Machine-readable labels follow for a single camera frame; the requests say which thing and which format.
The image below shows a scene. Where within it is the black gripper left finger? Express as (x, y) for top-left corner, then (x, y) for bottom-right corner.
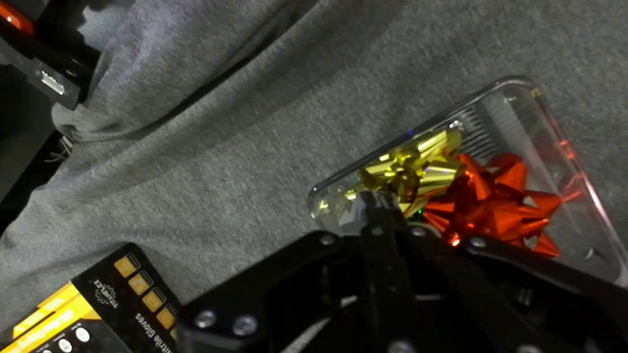
(178, 192), (422, 353)

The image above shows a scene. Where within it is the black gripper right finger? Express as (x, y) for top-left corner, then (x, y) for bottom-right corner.
(390, 213), (628, 353)

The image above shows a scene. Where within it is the large gold gift bow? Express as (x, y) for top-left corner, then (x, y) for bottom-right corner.
(316, 127), (467, 225)

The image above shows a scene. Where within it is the red gift bow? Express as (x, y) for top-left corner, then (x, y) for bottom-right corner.
(420, 150), (567, 258)

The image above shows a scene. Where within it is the small clear plastic container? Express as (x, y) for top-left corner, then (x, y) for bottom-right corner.
(306, 76), (628, 290)

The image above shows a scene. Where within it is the grey tablecloth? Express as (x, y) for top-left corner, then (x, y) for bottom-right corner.
(0, 0), (628, 331)

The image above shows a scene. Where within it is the black glove box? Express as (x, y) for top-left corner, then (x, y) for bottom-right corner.
(0, 241), (192, 353)

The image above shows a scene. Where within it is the black orange clamp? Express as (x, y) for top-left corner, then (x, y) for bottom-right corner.
(0, 0), (102, 111)

